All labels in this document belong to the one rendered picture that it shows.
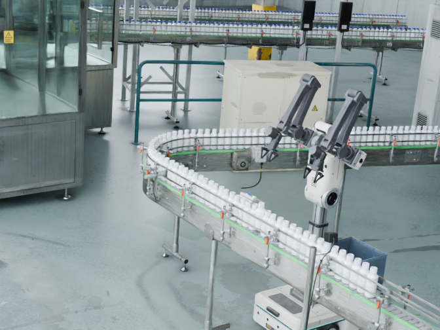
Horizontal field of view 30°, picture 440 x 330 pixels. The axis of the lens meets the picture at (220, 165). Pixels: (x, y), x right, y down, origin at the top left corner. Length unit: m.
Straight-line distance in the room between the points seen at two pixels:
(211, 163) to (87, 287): 1.41
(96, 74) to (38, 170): 2.53
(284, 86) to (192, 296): 3.55
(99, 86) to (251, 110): 2.09
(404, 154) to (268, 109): 2.31
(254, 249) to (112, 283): 1.83
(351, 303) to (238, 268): 2.57
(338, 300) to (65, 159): 4.11
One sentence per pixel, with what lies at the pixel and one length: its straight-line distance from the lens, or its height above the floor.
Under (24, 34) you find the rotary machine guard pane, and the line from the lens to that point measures 7.64.
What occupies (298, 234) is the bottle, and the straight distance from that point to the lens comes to 4.82.
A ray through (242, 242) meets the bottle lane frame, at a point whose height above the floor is 0.91.
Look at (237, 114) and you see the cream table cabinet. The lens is 9.20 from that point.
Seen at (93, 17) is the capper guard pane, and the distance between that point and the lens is 10.08.
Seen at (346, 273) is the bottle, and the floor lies 1.07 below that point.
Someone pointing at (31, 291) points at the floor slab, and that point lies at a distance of 6.50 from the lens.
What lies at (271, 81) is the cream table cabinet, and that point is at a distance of 9.22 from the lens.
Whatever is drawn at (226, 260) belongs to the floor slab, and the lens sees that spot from 7.12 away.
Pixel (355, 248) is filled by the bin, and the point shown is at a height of 0.89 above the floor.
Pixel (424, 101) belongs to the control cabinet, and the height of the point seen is 0.64.
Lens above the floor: 2.96
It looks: 18 degrees down
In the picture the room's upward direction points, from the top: 5 degrees clockwise
